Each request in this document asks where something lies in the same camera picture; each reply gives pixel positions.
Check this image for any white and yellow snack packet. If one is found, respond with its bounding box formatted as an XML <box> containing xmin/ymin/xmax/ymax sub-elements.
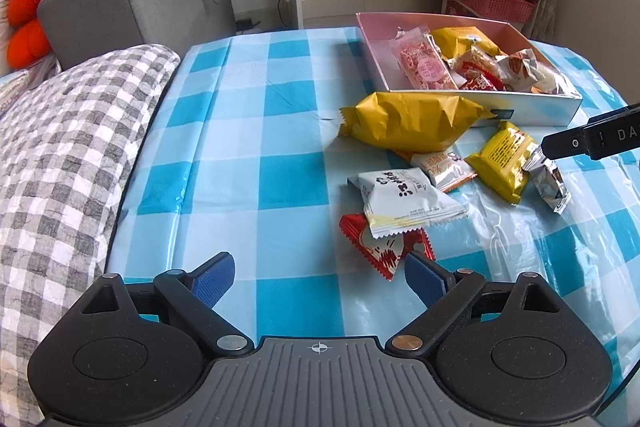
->
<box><xmin>346</xmin><ymin>168</ymin><xmax>469</xmax><ymax>239</ymax></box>

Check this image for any orange plush toy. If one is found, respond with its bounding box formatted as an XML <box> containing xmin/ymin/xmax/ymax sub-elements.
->
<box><xmin>7</xmin><ymin>0</ymin><xmax>52</xmax><ymax>70</ymax></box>

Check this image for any grey checked pillow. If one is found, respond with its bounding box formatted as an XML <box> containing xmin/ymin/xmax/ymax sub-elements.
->
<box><xmin>0</xmin><ymin>44</ymin><xmax>182</xmax><ymax>427</ymax></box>

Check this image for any beige barcode snack packet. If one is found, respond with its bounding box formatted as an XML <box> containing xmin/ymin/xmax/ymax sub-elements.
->
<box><xmin>390</xmin><ymin>149</ymin><xmax>479</xmax><ymax>194</ymax></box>

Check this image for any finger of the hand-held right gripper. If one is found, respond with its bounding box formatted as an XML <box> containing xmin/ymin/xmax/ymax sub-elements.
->
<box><xmin>541</xmin><ymin>122</ymin><xmax>601</xmax><ymax>158</ymax></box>

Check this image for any small yellow snack packet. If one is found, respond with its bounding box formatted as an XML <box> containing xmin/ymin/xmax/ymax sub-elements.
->
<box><xmin>464</xmin><ymin>121</ymin><xmax>540</xmax><ymax>204</ymax></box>

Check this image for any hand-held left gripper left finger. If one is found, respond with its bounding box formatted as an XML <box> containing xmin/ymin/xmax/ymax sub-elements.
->
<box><xmin>79</xmin><ymin>251</ymin><xmax>253</xmax><ymax>358</ymax></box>

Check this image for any long orange-yellow snack packet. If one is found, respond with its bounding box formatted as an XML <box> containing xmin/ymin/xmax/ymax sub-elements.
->
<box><xmin>431</xmin><ymin>26</ymin><xmax>505</xmax><ymax>58</ymax></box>

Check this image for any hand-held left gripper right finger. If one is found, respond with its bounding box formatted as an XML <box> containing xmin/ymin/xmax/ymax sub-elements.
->
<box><xmin>385</xmin><ymin>251</ymin><xmax>563</xmax><ymax>358</ymax></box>

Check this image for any silver truffle snack packet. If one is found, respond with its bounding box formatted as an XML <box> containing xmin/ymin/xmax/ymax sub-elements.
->
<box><xmin>521</xmin><ymin>147</ymin><xmax>572</xmax><ymax>216</ymax></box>

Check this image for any large yellow snack packet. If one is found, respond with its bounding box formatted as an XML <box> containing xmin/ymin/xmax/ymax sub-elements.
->
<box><xmin>339</xmin><ymin>91</ymin><xmax>495</xmax><ymax>154</ymax></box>

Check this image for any blue checked tablecloth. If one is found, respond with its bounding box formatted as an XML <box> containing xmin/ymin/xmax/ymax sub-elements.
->
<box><xmin>102</xmin><ymin>24</ymin><xmax>640</xmax><ymax>408</ymax></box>

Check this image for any pink cardboard box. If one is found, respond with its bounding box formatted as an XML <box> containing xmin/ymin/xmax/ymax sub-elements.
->
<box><xmin>356</xmin><ymin>12</ymin><xmax>583</xmax><ymax>128</ymax></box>

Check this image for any pink plastic basket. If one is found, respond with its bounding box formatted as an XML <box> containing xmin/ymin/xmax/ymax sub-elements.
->
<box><xmin>459</xmin><ymin>0</ymin><xmax>537</xmax><ymax>24</ymax></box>

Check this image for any red candy packet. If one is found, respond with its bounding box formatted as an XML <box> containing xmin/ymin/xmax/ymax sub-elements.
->
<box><xmin>339</xmin><ymin>213</ymin><xmax>437</xmax><ymax>281</ymax></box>
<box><xmin>457</xmin><ymin>72</ymin><xmax>506</xmax><ymax>92</ymax></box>

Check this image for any pink nougat bar packet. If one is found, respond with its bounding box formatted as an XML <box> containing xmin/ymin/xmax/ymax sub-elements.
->
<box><xmin>390</xmin><ymin>24</ymin><xmax>458</xmax><ymax>91</ymax></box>

